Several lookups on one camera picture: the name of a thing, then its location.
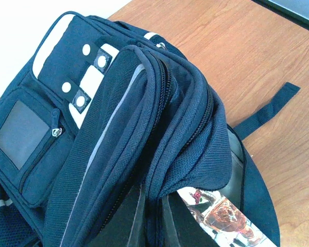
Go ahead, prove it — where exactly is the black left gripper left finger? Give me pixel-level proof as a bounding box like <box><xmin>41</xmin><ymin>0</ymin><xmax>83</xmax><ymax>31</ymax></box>
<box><xmin>88</xmin><ymin>185</ymin><xmax>146</xmax><ymax>246</ymax></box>

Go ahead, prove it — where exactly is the navy blue backpack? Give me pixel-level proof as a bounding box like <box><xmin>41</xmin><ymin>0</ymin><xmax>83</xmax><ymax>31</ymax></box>
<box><xmin>0</xmin><ymin>11</ymin><xmax>299</xmax><ymax>246</ymax></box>

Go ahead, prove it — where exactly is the pink illustrated book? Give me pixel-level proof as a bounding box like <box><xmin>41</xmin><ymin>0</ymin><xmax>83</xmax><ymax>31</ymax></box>
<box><xmin>177</xmin><ymin>187</ymin><xmax>275</xmax><ymax>246</ymax></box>

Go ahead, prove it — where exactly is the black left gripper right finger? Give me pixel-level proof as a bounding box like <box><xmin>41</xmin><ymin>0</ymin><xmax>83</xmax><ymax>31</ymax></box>
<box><xmin>162</xmin><ymin>195</ymin><xmax>214</xmax><ymax>247</ymax></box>

